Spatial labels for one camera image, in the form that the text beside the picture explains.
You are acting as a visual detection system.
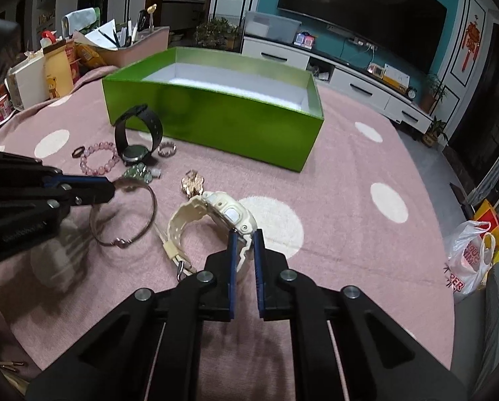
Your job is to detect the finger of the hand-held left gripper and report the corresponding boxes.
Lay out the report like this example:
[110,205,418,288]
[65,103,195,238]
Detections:
[0,150,116,193]
[0,186,117,219]

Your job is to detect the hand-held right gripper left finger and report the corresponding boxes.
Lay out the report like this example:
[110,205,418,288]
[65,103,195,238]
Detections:
[26,230,239,401]

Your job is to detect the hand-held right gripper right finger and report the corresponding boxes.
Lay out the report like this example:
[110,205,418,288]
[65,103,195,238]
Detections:
[254,229,469,401]

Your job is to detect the pink bead bracelet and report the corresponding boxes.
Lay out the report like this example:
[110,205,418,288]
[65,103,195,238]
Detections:
[79,142,122,175]

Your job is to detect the cream plastic wristwatch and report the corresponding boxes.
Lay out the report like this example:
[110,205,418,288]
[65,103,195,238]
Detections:
[166,191,254,280]

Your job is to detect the silver bangle with charm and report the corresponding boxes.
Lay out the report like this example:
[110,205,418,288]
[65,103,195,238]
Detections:
[90,177,157,249]

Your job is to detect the green bead ornament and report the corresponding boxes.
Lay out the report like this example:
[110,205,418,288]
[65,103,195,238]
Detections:
[123,166,162,182]

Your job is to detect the green cardboard box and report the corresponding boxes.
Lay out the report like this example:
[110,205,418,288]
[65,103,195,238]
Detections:
[102,47,325,173]

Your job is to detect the gold brooch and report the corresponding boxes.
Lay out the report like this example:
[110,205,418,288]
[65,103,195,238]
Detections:
[180,170,205,196]

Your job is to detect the black wristwatch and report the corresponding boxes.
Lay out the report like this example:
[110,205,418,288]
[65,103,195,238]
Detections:
[114,104,164,165]

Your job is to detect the pink polka-dot tablecloth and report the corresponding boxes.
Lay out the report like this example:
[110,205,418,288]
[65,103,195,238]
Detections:
[0,64,457,401]

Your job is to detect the yellow bear-print package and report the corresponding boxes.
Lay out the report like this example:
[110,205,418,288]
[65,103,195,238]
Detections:
[43,44,75,101]

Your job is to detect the red snack packets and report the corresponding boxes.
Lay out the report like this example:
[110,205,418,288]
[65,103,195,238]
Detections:
[0,92,14,122]

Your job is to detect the white cardboard box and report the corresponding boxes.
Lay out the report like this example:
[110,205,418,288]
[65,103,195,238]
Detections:
[5,54,50,109]

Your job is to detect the white paper sheets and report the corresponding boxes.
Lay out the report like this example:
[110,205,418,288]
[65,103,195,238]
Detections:
[82,19,121,51]

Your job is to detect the pink organiser bin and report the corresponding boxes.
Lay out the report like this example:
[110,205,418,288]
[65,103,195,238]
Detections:
[95,25,171,68]

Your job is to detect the green and white bag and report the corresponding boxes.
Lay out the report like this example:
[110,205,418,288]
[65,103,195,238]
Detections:
[61,7,102,38]

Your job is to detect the white television cabinet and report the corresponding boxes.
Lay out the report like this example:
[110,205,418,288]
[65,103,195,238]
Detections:
[241,35,434,124]

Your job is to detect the white plastic shopping bag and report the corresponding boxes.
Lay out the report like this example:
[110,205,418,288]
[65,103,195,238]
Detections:
[444,219,496,303]

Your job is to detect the small potted floor plant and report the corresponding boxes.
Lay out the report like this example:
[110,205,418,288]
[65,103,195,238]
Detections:
[423,117,448,147]

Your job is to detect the yellow and red paper bag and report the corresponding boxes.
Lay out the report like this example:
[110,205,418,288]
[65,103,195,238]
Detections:
[471,198,499,268]

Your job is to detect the clear plastic storage box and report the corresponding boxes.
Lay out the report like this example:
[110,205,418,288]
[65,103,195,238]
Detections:
[244,10,302,43]

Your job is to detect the white and yellow desk calendar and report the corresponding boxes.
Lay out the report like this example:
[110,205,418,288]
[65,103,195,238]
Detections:
[383,63,411,88]

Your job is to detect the potted plant in brown pot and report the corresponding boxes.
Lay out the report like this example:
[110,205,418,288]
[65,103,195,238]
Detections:
[419,73,448,113]

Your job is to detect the white power strip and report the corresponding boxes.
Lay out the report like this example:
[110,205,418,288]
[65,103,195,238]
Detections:
[347,37,377,51]

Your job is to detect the flat-screen television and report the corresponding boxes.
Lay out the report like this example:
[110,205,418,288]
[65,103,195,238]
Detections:
[277,0,448,74]

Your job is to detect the leafy plants in wire cage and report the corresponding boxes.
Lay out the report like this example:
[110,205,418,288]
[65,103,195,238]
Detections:
[195,17,242,51]

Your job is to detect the red hanging wall ornament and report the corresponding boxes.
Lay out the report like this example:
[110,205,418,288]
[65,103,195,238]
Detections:
[462,14,482,72]

